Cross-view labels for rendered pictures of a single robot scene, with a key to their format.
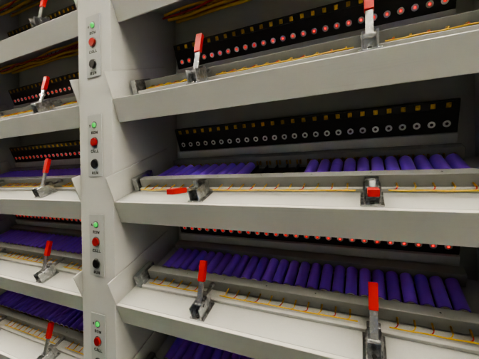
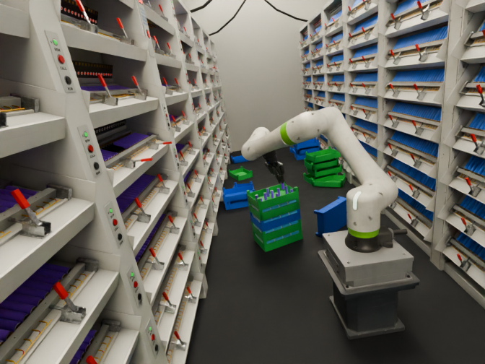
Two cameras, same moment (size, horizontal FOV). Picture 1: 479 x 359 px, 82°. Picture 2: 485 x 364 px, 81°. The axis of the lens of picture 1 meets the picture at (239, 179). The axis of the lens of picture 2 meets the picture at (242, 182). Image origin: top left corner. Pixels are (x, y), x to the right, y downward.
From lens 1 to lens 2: 1.16 m
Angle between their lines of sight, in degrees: 110
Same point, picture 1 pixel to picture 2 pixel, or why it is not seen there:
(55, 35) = not seen: outside the picture
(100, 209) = (107, 198)
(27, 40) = not seen: outside the picture
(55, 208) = (71, 229)
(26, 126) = not seen: outside the picture
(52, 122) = (31, 138)
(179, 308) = (140, 227)
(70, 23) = (17, 20)
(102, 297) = (127, 256)
